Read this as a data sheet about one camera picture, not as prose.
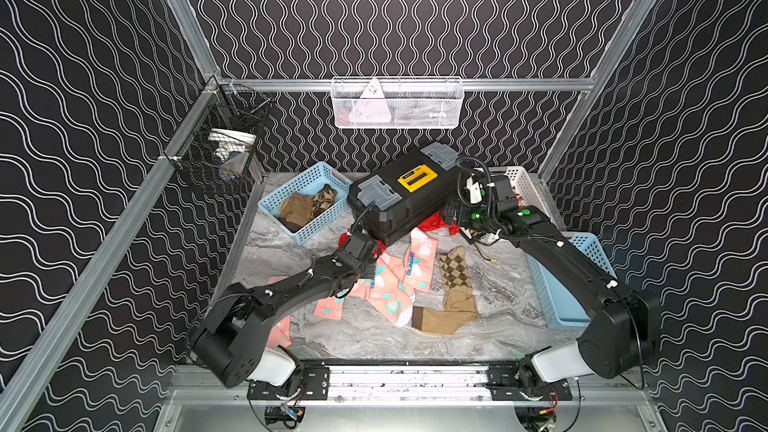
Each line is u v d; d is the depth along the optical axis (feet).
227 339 1.42
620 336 1.37
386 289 2.87
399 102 3.17
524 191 3.69
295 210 3.26
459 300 2.89
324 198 3.48
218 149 2.75
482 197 2.20
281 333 2.67
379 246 3.10
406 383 2.49
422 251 3.21
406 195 2.99
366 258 2.33
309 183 3.79
